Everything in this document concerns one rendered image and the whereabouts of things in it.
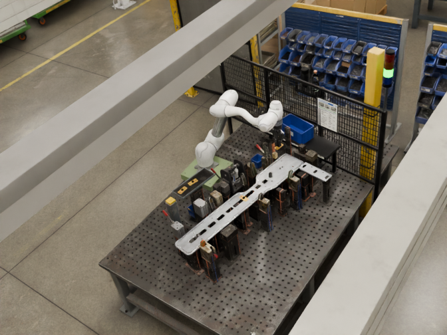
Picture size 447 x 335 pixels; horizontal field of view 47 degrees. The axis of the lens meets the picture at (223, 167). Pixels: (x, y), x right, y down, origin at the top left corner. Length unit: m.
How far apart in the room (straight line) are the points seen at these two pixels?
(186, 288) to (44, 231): 2.41
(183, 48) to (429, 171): 0.78
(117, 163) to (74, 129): 5.38
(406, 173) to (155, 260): 3.62
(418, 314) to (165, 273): 2.18
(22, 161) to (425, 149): 0.80
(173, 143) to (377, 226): 5.93
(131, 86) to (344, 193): 3.57
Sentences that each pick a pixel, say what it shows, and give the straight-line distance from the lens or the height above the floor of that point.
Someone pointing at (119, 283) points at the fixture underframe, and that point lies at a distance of 4.65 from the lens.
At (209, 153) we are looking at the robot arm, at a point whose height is 0.98.
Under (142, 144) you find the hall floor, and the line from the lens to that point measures 6.76.
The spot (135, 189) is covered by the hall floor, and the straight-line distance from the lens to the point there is 6.11.
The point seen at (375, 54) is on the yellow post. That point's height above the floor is 2.00.
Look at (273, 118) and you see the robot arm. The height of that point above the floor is 1.64.
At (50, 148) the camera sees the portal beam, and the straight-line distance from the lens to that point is 1.17.
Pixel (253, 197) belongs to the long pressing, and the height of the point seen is 1.00.
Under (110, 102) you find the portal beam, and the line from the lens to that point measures 1.26.
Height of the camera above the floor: 3.97
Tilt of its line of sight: 40 degrees down
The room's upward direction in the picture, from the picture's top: 10 degrees counter-clockwise
